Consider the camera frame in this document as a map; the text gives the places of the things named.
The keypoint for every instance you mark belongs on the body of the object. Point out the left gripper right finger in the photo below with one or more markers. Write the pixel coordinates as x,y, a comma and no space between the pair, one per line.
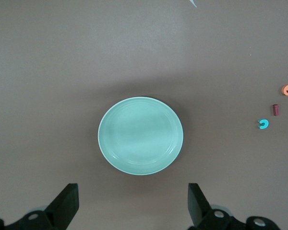
196,206

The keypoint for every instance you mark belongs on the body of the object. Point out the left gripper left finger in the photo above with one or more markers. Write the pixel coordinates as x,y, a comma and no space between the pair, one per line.
67,203

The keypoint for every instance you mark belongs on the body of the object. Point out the teal letter c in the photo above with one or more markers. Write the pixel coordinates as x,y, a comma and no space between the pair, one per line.
264,124

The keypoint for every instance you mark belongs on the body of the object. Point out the dark red letter l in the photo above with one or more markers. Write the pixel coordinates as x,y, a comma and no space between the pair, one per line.
275,110

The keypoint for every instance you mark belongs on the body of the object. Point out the light green plate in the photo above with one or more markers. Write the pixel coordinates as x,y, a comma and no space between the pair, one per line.
140,136

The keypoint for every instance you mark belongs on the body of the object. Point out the brown table cover mat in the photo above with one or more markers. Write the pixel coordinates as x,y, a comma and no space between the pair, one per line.
62,48

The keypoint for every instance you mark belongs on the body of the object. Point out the white paper scrap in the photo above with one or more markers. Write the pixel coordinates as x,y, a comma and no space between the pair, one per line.
193,3

